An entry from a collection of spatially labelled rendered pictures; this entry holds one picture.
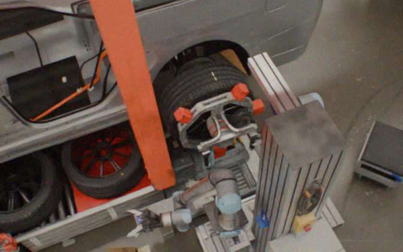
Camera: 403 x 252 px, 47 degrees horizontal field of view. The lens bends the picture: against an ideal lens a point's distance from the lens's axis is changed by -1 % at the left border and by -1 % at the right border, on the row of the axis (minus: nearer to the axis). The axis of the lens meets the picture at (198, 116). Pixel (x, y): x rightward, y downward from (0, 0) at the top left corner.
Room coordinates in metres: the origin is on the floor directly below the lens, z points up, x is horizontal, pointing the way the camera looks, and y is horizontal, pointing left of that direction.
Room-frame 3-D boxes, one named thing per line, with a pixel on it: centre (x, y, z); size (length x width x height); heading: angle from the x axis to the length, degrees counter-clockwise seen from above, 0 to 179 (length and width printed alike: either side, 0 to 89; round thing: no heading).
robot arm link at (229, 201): (0.93, -0.11, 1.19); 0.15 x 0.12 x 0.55; 2
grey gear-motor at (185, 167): (1.81, 0.20, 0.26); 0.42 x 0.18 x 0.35; 16
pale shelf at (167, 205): (1.26, 0.32, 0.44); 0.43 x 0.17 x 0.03; 106
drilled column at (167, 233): (1.26, 0.35, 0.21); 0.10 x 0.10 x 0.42; 16
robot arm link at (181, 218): (0.92, 0.15, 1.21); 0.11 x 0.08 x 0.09; 92
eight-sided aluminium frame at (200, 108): (1.72, -0.12, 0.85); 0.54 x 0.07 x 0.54; 106
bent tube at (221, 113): (1.63, -0.25, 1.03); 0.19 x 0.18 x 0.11; 16
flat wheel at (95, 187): (1.82, 0.77, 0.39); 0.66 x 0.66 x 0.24
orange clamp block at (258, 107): (1.81, -0.42, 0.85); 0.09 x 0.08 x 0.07; 106
